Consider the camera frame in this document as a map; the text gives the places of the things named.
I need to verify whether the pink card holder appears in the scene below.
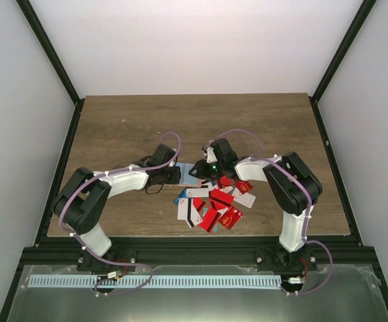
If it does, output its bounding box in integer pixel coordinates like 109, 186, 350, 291
166, 162, 210, 188

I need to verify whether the white card black stripe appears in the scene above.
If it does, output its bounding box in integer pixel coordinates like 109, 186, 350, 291
178, 198, 205, 228

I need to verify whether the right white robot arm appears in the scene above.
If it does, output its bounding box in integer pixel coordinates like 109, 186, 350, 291
189, 138, 323, 270

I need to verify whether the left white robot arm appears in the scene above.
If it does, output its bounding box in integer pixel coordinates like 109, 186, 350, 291
51, 144, 181, 271

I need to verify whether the red card upper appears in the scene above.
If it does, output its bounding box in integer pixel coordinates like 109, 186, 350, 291
215, 176, 233, 189

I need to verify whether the white card centre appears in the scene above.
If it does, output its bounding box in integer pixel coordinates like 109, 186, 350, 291
186, 187, 210, 198

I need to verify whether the blue card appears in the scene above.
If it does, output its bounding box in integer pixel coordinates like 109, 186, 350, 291
174, 189, 186, 205

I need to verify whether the red VIP card right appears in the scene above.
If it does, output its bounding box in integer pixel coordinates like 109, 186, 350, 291
233, 180, 253, 195

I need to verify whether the red vip card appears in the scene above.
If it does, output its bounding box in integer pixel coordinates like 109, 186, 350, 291
218, 207, 243, 230
233, 180, 253, 195

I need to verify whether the red card black stripe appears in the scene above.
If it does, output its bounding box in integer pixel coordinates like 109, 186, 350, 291
209, 189, 234, 207

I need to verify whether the white card right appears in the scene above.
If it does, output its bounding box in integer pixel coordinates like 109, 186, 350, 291
232, 189, 256, 209

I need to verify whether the red VIP card front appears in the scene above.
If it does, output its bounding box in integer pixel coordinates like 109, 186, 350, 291
218, 207, 243, 230

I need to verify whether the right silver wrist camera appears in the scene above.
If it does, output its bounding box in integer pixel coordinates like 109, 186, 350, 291
201, 146, 218, 164

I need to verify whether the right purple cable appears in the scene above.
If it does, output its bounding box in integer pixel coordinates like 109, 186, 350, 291
206, 129, 334, 297

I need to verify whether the purple cable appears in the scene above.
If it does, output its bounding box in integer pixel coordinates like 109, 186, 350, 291
58, 131, 182, 297
206, 129, 334, 297

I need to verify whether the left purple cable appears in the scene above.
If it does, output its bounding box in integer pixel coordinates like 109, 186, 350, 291
58, 131, 182, 297

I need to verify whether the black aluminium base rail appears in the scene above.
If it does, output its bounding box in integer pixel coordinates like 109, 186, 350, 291
19, 235, 377, 266

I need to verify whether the light blue slotted cable duct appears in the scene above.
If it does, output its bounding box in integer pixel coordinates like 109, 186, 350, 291
27, 274, 281, 289

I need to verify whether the right black frame post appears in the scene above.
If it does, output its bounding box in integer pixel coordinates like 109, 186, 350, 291
311, 0, 377, 103

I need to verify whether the black frame post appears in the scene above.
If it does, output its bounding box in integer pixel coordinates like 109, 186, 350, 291
311, 0, 377, 103
15, 0, 81, 105

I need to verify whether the left black frame post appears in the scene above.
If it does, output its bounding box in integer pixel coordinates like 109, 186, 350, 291
15, 0, 81, 105

